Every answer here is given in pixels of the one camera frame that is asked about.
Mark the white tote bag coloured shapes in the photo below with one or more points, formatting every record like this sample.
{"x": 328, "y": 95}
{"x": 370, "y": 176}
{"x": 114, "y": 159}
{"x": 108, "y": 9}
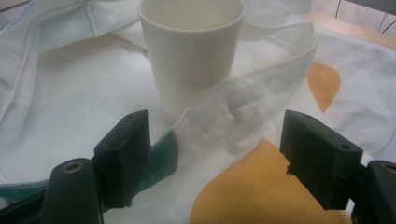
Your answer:
{"x": 77, "y": 109}

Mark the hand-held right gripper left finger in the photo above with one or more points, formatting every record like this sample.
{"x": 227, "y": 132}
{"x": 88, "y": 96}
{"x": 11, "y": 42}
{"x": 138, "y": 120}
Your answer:
{"x": 123, "y": 161}

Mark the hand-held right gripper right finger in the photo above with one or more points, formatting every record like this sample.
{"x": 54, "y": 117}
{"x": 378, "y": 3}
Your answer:
{"x": 323, "y": 165}

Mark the white cup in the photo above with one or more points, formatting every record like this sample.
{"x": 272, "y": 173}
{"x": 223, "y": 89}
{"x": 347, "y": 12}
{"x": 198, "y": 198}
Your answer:
{"x": 190, "y": 56}

